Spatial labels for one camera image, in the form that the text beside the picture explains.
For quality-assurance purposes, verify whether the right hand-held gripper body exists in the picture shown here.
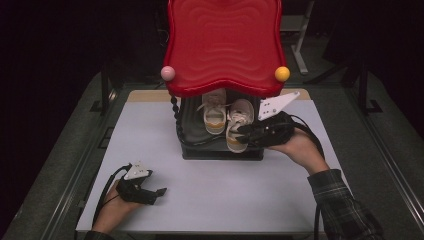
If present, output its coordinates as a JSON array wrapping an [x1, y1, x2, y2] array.
[[257, 91, 301, 148]]

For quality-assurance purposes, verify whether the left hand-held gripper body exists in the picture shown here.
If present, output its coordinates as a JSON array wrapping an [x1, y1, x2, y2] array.
[[115, 161, 158, 206]]

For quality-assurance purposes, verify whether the beige sneaker with cream laces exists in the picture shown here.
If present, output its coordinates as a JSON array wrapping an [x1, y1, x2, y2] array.
[[225, 98, 256, 154], [196, 88, 230, 136]]

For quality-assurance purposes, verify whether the red and black shoe rack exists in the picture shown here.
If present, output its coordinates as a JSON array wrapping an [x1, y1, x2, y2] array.
[[160, 0, 291, 162]]

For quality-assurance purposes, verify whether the person's left hand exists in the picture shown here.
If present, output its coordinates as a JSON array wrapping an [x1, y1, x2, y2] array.
[[92, 182, 145, 234]]

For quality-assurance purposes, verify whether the person's right hand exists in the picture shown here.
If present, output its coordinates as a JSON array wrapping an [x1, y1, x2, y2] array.
[[267, 127, 331, 176]]

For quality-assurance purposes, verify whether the grey metal stand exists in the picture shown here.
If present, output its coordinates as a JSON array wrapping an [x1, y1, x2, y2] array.
[[280, 0, 316, 76]]

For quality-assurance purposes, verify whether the black metal stand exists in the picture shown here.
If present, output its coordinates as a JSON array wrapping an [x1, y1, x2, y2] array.
[[89, 61, 118, 117], [357, 63, 385, 117]]

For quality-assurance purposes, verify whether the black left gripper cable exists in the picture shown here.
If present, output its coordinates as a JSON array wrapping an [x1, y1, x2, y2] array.
[[92, 162, 133, 228]]

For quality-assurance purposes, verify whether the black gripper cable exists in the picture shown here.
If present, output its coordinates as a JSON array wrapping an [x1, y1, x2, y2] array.
[[92, 162, 133, 228], [288, 114, 327, 240]]

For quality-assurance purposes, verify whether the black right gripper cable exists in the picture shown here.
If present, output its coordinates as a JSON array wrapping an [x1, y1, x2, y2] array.
[[288, 114, 327, 240]]

